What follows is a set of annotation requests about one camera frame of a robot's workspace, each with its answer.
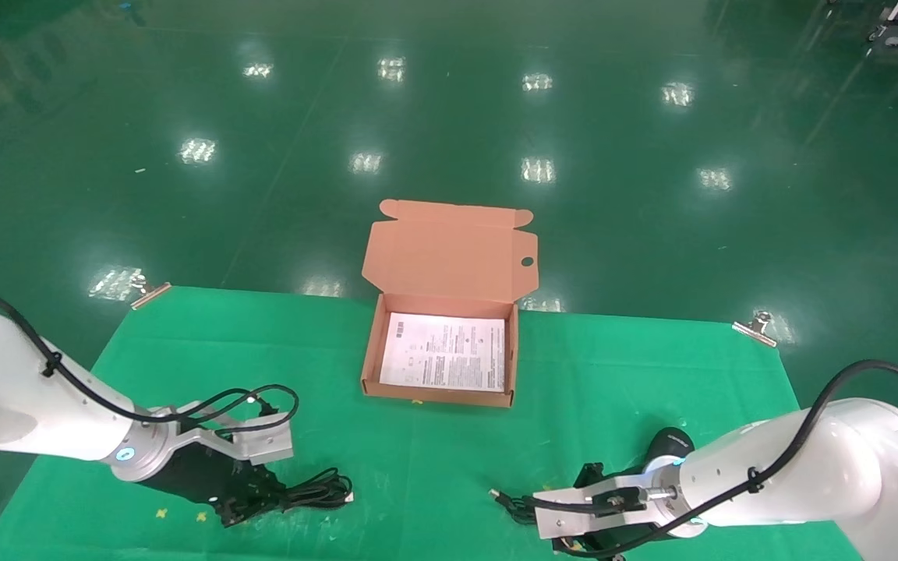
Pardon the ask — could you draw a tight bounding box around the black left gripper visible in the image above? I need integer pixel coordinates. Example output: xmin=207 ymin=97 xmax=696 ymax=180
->
xmin=140 ymin=444 xmax=292 ymax=531

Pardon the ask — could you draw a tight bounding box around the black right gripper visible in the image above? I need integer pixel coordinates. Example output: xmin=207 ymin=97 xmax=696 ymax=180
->
xmin=554 ymin=427 xmax=697 ymax=561

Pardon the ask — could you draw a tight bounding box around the black data cable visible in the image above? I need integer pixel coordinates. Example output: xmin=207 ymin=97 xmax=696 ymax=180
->
xmin=266 ymin=467 xmax=356 ymax=513

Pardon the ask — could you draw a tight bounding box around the open brown cardboard box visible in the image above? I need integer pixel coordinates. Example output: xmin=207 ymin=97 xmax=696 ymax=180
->
xmin=361 ymin=199 xmax=539 ymax=409

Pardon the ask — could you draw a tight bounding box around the green table cloth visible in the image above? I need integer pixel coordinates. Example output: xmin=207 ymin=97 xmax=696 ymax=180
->
xmin=0 ymin=286 xmax=863 ymax=561

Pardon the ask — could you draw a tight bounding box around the white printed instruction sheet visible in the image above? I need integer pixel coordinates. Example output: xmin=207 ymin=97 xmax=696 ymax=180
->
xmin=379 ymin=312 xmax=507 ymax=393

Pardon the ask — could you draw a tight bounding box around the metal cloth clamp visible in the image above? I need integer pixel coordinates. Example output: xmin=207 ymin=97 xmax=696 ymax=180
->
xmin=131 ymin=282 xmax=173 ymax=311
xmin=732 ymin=310 xmax=779 ymax=348

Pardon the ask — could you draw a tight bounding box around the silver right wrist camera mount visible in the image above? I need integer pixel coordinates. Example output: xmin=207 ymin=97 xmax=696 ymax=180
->
xmin=533 ymin=471 xmax=652 ymax=540

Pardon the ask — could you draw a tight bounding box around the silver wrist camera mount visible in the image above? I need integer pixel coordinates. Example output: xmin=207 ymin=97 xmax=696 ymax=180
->
xmin=533 ymin=471 xmax=652 ymax=540
xmin=176 ymin=411 xmax=295 ymax=467

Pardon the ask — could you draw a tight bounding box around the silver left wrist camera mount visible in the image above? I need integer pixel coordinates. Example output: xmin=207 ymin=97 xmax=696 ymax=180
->
xmin=176 ymin=411 xmax=295 ymax=467

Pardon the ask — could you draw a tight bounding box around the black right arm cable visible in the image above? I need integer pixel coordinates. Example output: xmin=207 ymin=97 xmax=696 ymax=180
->
xmin=523 ymin=358 xmax=898 ymax=558

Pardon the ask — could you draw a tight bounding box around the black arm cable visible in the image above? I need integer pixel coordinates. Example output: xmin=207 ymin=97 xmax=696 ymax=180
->
xmin=523 ymin=358 xmax=898 ymax=558
xmin=0 ymin=292 xmax=299 ymax=437

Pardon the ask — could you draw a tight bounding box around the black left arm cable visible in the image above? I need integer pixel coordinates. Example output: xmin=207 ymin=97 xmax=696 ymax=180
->
xmin=0 ymin=292 xmax=299 ymax=437

